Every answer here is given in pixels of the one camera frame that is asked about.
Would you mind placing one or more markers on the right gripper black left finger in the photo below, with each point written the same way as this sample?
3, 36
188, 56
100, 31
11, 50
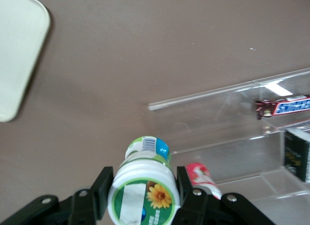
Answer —
82, 208

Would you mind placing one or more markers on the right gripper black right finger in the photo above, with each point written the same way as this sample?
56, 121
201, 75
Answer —
206, 210

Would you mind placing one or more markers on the green gum bottle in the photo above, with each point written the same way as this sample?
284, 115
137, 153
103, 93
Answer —
143, 169

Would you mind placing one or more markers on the red strawberry gum bottle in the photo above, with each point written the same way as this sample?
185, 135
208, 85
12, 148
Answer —
199, 174

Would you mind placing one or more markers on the cream plastic tray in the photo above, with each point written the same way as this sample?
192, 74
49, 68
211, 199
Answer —
19, 53

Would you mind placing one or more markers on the clear acrylic display shelf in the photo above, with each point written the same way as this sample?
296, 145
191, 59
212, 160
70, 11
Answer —
218, 142

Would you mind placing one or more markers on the black cardboard box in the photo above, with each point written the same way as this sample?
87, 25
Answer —
296, 157

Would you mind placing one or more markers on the Snickers chocolate bar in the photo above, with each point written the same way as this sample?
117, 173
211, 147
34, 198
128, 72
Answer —
290, 107

